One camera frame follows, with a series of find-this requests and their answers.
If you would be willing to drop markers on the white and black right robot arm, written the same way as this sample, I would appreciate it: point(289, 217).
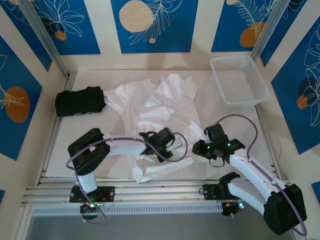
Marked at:
point(250, 170)

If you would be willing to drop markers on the black controller board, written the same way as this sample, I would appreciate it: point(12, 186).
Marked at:
point(87, 210)
point(232, 208)

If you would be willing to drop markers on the aluminium frame post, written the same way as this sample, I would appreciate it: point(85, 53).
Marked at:
point(45, 37)
point(270, 30)

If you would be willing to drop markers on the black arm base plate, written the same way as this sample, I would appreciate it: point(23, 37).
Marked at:
point(107, 193)
point(211, 192)

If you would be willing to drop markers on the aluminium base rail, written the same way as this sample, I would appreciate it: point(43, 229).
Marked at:
point(160, 192)

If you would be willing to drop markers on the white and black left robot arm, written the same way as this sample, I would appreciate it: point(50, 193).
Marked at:
point(125, 148)

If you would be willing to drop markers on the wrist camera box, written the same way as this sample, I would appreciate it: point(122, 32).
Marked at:
point(175, 144)
point(206, 137)

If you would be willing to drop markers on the white t-shirt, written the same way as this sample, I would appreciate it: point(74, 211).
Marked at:
point(160, 107)

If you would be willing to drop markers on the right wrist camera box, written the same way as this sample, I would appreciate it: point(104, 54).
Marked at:
point(206, 137)

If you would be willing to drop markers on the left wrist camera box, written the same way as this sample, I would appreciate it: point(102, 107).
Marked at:
point(175, 144)

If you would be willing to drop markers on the white table cover sheet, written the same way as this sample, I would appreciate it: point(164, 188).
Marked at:
point(220, 140)

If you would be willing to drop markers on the white plastic mesh basket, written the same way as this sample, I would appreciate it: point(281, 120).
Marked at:
point(240, 82)

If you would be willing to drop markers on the folded black t-shirt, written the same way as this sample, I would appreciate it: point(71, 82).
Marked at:
point(77, 102)

